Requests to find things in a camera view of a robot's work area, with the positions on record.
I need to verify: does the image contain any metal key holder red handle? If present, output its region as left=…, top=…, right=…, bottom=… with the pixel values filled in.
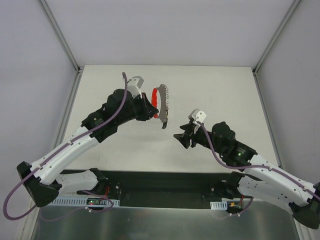
left=151, top=83, right=169, bottom=130

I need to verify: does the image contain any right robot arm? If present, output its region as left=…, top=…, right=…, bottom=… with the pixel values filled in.
left=174, top=121, right=320, bottom=230

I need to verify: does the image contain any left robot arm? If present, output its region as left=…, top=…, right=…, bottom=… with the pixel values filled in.
left=17, top=89, right=159, bottom=208

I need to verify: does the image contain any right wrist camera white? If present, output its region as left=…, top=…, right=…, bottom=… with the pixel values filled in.
left=188, top=108, right=207, bottom=134

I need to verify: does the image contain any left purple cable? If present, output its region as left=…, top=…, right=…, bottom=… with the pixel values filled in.
left=4, top=71, right=130, bottom=221

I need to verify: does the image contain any purple cable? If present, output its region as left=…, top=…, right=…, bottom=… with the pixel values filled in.
left=4, top=71, right=130, bottom=221
left=201, top=124, right=320, bottom=203

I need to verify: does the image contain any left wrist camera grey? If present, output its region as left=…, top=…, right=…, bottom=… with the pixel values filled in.
left=127, top=76, right=144, bottom=99

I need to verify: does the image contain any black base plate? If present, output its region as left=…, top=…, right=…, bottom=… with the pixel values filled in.
left=62, top=169, right=251, bottom=208

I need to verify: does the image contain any right white cable duct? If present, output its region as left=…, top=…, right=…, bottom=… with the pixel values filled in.
left=210, top=200, right=228, bottom=211

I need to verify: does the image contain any white cable duct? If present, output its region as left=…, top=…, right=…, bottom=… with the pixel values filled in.
left=210, top=200, right=228, bottom=211
left=48, top=196, right=120, bottom=208

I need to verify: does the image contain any right aluminium frame post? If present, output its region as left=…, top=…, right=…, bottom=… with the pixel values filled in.
left=252, top=0, right=303, bottom=76

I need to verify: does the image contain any aluminium frame post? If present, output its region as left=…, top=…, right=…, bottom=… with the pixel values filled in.
left=252, top=0, right=303, bottom=76
left=37, top=0, right=82, bottom=74

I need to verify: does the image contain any left aluminium frame post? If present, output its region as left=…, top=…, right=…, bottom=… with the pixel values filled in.
left=37, top=0, right=82, bottom=74

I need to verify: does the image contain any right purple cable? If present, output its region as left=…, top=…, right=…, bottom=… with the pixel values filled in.
left=201, top=124, right=320, bottom=203

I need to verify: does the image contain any left white cable duct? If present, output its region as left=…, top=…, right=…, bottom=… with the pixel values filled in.
left=48, top=196, right=120, bottom=208

